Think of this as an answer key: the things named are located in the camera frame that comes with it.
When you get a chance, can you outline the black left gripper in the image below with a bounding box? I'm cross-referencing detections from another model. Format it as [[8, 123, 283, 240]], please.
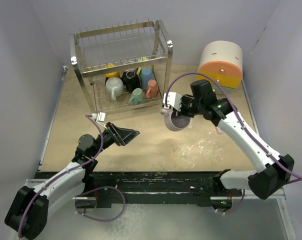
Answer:
[[90, 122, 138, 158]]

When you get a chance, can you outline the terracotta mug white inside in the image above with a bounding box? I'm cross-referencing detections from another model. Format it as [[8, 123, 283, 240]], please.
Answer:
[[145, 79, 159, 99]]

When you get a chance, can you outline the teal cup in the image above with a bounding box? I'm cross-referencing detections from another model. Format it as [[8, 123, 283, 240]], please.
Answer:
[[128, 88, 147, 106]]

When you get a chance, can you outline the blue cup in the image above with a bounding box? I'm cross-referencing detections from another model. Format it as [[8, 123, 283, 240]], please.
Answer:
[[140, 67, 155, 89]]

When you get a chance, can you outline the black mug cream inside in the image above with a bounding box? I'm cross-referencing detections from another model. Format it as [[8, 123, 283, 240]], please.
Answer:
[[123, 70, 141, 93]]

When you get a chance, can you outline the light green mug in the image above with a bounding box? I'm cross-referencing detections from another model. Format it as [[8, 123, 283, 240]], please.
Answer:
[[137, 56, 150, 76]]

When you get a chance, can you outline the yellow mug black handle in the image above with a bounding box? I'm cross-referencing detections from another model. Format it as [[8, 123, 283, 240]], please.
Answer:
[[105, 64, 121, 81]]

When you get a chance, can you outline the lilac mug black handle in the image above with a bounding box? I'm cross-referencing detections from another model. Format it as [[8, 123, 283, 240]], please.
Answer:
[[123, 60, 135, 65]]

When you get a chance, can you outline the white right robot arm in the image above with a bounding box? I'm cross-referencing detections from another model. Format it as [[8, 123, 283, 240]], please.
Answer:
[[180, 79, 295, 200]]

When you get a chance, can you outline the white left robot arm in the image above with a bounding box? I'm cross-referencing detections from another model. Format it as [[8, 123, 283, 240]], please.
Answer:
[[4, 122, 140, 240]]

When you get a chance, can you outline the steel two-tier dish rack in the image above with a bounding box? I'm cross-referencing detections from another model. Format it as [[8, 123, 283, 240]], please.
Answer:
[[69, 19, 173, 114]]

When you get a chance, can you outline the pink marker pen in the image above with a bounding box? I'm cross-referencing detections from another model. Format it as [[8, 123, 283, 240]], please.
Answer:
[[215, 127, 223, 134]]

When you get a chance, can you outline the round cream drawer cabinet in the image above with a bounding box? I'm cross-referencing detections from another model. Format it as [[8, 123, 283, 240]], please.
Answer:
[[197, 40, 243, 91]]

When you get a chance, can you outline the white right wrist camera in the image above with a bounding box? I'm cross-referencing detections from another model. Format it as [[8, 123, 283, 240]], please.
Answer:
[[162, 91, 182, 112]]

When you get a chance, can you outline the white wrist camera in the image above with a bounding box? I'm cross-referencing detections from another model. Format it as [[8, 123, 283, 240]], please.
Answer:
[[162, 91, 182, 112], [91, 112, 106, 123]]

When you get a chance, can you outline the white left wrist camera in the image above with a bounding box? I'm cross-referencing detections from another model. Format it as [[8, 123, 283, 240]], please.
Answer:
[[91, 112, 106, 123]]

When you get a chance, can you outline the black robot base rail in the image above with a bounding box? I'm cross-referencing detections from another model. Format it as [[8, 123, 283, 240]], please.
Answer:
[[83, 171, 242, 208]]

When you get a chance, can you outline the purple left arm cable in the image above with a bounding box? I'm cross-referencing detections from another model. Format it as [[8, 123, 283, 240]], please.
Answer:
[[17, 114, 126, 238]]

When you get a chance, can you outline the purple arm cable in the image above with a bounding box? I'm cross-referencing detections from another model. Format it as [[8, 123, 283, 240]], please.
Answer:
[[164, 72, 302, 215], [17, 114, 126, 238]]

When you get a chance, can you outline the aluminium frame rail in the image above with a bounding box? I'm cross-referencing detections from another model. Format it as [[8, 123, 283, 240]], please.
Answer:
[[244, 188, 286, 199]]

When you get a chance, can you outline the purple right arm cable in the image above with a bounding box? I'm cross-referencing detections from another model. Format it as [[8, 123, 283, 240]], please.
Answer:
[[164, 72, 302, 215]]

